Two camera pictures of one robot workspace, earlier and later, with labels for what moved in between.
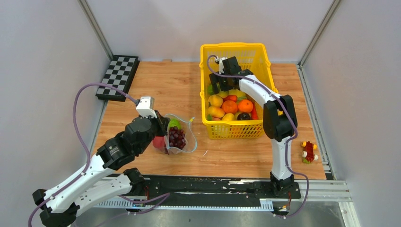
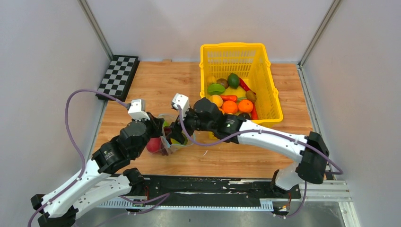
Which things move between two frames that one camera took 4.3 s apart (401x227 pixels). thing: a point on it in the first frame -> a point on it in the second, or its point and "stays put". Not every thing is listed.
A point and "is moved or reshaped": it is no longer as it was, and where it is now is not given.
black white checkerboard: (119, 74) stays put
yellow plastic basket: (252, 56) stays put
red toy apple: (159, 142) is moved or reshaped
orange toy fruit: (245, 106) stays put
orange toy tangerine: (229, 107) stays put
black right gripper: (217, 78) -> (176, 130)
